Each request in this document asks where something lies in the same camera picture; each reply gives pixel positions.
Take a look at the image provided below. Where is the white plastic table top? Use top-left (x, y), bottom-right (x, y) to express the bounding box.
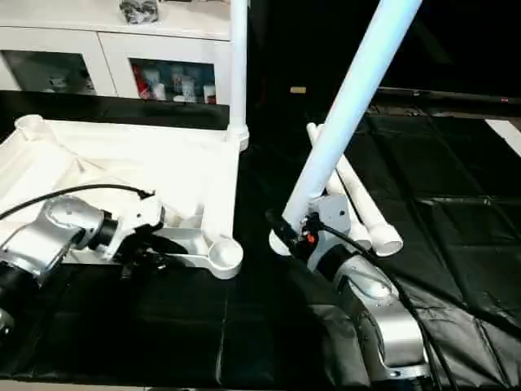
top-left (0, 114), bottom-right (249, 280)

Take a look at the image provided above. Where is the white plastic table leg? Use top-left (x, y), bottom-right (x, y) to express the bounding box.
top-left (313, 122), bottom-right (404, 257)
top-left (307, 122), bottom-right (374, 251)
top-left (269, 0), bottom-right (424, 257)
top-left (230, 0), bottom-right (250, 152)

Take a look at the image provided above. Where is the black work mat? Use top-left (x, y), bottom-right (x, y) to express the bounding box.
top-left (0, 90), bottom-right (521, 388)

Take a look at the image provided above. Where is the red bottle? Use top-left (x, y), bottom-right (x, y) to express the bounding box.
top-left (134, 68), bottom-right (152, 99)

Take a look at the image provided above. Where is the white glass-door cabinet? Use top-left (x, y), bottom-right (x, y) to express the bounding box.
top-left (0, 0), bottom-right (245, 107)

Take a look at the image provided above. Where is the white flat strip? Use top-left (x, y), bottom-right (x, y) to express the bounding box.
top-left (487, 120), bottom-right (521, 157)

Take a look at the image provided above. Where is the grey crumpled object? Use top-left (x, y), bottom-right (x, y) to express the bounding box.
top-left (120, 0), bottom-right (160, 24)

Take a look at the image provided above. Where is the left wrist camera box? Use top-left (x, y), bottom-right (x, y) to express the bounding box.
top-left (104, 195), bottom-right (165, 260)

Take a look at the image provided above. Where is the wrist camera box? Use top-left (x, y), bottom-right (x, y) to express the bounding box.
top-left (312, 194), bottom-right (352, 239)
top-left (104, 195), bottom-right (165, 260)

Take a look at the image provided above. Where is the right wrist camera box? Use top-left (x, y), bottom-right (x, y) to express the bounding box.
top-left (312, 194), bottom-right (352, 239)

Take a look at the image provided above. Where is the dark long rail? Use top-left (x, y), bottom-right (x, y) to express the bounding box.
top-left (373, 87), bottom-right (521, 108)

